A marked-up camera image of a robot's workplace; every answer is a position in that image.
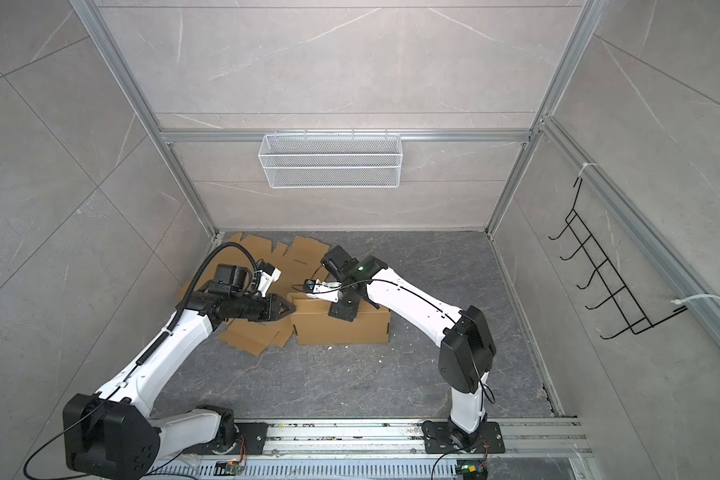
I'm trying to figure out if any brown cardboard box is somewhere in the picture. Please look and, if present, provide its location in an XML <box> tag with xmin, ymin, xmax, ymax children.
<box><xmin>287</xmin><ymin>293</ymin><xmax>391</xmax><ymax>345</ymax></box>

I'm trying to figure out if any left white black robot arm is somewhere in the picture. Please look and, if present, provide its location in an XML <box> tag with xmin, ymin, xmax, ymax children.
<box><xmin>62</xmin><ymin>262</ymin><xmax>294</xmax><ymax>479</ymax></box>

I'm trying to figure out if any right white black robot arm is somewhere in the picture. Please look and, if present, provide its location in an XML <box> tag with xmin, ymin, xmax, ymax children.
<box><xmin>304</xmin><ymin>246</ymin><xmax>497</xmax><ymax>442</ymax></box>

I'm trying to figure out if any left flat cardboard stack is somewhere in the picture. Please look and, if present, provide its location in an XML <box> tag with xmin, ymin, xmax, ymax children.
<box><xmin>176</xmin><ymin>232</ymin><xmax>335</xmax><ymax>358</ymax></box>

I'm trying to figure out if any left small circuit board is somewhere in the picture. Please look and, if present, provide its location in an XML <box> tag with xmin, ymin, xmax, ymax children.
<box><xmin>214</xmin><ymin>460</ymin><xmax>246</xmax><ymax>476</ymax></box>

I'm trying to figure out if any small circuit board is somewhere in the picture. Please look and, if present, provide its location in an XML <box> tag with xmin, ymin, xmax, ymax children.
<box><xmin>455</xmin><ymin>461</ymin><xmax>489</xmax><ymax>480</ymax></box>
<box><xmin>214</xmin><ymin>460</ymin><xmax>246</xmax><ymax>476</ymax></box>

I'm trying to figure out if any right small circuit board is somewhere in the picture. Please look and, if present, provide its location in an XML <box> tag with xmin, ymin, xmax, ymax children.
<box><xmin>455</xmin><ymin>461</ymin><xmax>489</xmax><ymax>480</ymax></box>

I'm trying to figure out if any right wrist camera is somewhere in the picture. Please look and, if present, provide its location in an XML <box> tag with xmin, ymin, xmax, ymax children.
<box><xmin>303</xmin><ymin>280</ymin><xmax>342</xmax><ymax>303</ymax></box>

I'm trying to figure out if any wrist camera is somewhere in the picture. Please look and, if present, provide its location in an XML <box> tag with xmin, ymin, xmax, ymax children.
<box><xmin>303</xmin><ymin>280</ymin><xmax>342</xmax><ymax>303</ymax></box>
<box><xmin>256</xmin><ymin>262</ymin><xmax>281</xmax><ymax>296</ymax></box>

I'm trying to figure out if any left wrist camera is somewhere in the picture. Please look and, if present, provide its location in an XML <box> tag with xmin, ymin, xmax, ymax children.
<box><xmin>256</xmin><ymin>262</ymin><xmax>281</xmax><ymax>296</ymax></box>

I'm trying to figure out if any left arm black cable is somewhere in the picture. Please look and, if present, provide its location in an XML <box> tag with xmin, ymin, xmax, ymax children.
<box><xmin>22</xmin><ymin>241</ymin><xmax>259</xmax><ymax>480</ymax></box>

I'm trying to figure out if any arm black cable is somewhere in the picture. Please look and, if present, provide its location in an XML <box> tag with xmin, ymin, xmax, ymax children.
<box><xmin>22</xmin><ymin>241</ymin><xmax>259</xmax><ymax>480</ymax></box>
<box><xmin>290</xmin><ymin>275</ymin><xmax>496</xmax><ymax>480</ymax></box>

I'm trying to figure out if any white wire mesh basket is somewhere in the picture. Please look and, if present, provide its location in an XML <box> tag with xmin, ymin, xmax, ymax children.
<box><xmin>258</xmin><ymin>133</ymin><xmax>404</xmax><ymax>189</ymax></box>

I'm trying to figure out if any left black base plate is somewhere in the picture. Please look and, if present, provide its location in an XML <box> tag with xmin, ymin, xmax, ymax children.
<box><xmin>183</xmin><ymin>422</ymin><xmax>269</xmax><ymax>456</ymax></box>

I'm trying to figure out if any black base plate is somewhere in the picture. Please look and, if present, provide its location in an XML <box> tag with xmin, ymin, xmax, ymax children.
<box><xmin>421</xmin><ymin>420</ymin><xmax>506</xmax><ymax>454</ymax></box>
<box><xmin>183</xmin><ymin>422</ymin><xmax>269</xmax><ymax>456</ymax></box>

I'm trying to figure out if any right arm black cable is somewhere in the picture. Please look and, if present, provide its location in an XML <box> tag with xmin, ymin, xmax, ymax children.
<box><xmin>290</xmin><ymin>275</ymin><xmax>496</xmax><ymax>480</ymax></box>

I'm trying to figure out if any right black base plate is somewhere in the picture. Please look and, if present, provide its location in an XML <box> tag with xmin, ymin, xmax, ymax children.
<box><xmin>421</xmin><ymin>420</ymin><xmax>506</xmax><ymax>454</ymax></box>

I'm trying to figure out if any slotted grey cable duct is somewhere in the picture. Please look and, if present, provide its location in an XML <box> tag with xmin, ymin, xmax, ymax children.
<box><xmin>145</xmin><ymin>458</ymin><xmax>457</xmax><ymax>479</ymax></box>

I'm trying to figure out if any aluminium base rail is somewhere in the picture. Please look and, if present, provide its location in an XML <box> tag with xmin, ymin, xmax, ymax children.
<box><xmin>235</xmin><ymin>418</ymin><xmax>594</xmax><ymax>459</ymax></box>

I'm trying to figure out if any black wire hook rack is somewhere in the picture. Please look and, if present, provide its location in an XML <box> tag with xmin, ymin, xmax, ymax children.
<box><xmin>548</xmin><ymin>178</ymin><xmax>688</xmax><ymax>341</ymax></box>

